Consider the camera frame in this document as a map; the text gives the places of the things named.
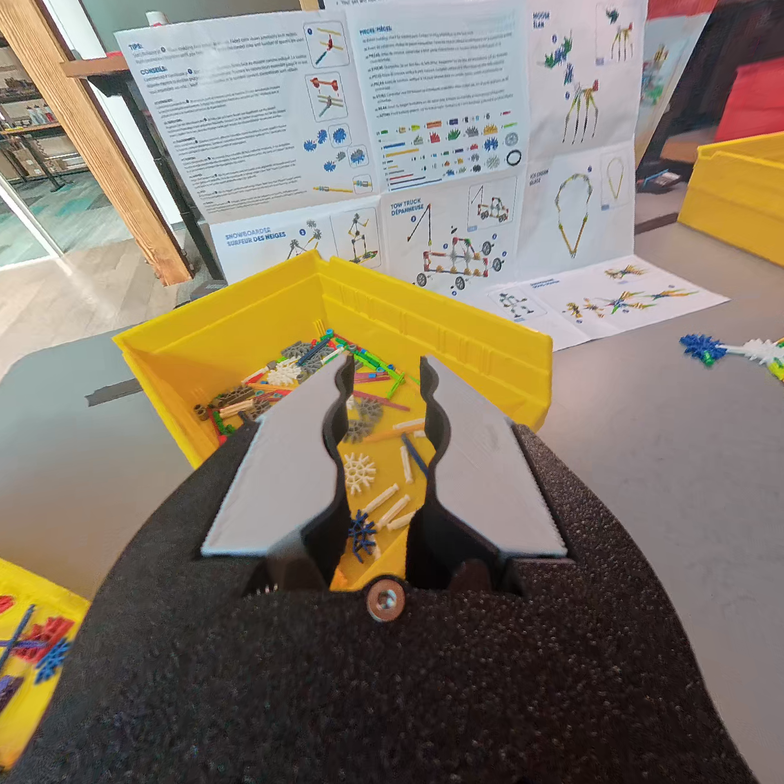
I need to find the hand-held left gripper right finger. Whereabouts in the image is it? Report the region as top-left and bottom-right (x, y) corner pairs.
(405, 355), (570, 590)

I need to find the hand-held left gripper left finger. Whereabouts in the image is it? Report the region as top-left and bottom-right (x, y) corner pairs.
(201, 353), (357, 590)

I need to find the pile of toy pieces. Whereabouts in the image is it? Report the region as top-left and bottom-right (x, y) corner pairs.
(0, 593), (77, 719)
(194, 327), (431, 566)

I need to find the yellow plastic bin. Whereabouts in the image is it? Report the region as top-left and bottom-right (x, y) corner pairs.
(112, 249), (555, 592)
(0, 556), (93, 774)
(676, 131), (784, 268)

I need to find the blue snowflake connector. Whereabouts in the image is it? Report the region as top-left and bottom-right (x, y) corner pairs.
(679, 333), (728, 367)

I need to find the multicoloured construction toy model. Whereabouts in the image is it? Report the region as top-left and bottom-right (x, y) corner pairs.
(722, 336), (784, 385)

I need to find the grey desk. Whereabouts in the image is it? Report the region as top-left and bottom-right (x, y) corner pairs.
(0, 220), (784, 784)

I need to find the wooden beam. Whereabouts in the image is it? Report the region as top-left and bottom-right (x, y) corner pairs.
(0, 0), (195, 287)

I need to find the white instruction sheet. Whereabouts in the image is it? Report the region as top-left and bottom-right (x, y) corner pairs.
(113, 0), (731, 352)

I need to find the background shelving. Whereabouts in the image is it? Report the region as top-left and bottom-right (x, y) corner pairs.
(0, 40), (83, 192)

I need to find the red plastic sheet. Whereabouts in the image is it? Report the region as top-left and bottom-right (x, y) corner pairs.
(715, 57), (784, 146)

